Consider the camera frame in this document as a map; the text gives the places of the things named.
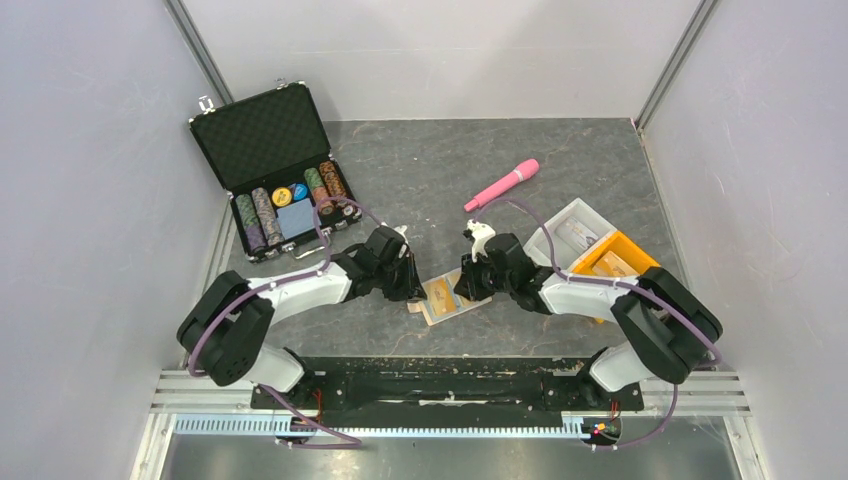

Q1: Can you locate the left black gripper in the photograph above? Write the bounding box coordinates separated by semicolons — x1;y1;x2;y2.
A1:
375;251;427;302

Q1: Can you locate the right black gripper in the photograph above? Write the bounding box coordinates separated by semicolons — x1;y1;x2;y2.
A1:
453;249;515;302

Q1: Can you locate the beige card holder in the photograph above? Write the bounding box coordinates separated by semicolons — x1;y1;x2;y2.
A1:
407;268;492;327

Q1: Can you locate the gold VIP card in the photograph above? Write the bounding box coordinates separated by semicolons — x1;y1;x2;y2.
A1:
424;277;458;320

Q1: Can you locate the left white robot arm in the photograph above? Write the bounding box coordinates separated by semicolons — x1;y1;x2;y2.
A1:
176;225;426;408

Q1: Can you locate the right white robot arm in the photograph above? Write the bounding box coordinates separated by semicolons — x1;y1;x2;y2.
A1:
454;224;723;408

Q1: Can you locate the card in white bin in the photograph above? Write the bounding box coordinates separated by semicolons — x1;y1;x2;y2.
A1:
555;216;599;253

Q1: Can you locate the card in orange bin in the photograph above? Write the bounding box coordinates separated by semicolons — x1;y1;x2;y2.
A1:
591;251;639;277

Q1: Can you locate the blue card deck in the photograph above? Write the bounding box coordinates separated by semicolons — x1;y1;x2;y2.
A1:
276;200;315;241

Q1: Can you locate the white plastic bin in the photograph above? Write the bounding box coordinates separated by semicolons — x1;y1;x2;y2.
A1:
523;198;617;271

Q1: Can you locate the pink toy microphone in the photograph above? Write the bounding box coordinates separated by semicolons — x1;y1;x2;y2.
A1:
463;158;540;212

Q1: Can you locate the orange black chip stack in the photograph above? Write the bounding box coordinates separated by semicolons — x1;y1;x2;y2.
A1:
318;160;350;208

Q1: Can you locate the green red chip stack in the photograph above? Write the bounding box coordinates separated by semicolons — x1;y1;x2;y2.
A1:
304;168;335;216

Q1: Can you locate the blue dealer chip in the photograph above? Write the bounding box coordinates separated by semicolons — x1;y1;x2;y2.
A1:
289;183;310;202

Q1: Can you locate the orange plastic bin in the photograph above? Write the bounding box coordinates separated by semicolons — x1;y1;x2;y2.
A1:
568;231;660;276

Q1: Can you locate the black poker chip case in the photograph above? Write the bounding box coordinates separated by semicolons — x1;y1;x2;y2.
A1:
188;82;362;264

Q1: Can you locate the yellow dealer chip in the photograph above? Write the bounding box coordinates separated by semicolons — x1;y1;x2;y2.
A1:
271;187;293;207

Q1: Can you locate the green purple chip stack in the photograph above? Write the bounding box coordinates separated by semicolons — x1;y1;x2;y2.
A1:
235;194;267;255

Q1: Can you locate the purple grey chip stack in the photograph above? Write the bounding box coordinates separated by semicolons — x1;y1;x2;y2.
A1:
251;187;284;246

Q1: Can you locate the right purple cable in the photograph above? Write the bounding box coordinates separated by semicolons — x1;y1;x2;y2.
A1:
471;195;723;453

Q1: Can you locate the purple cable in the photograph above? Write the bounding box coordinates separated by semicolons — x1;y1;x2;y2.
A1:
471;195;723;453
186;195;386;452

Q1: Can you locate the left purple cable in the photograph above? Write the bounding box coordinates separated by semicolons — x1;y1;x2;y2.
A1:
186;195;386;452

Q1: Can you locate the white slotted cable duct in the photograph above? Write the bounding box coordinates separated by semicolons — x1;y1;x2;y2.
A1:
172;414;588;440

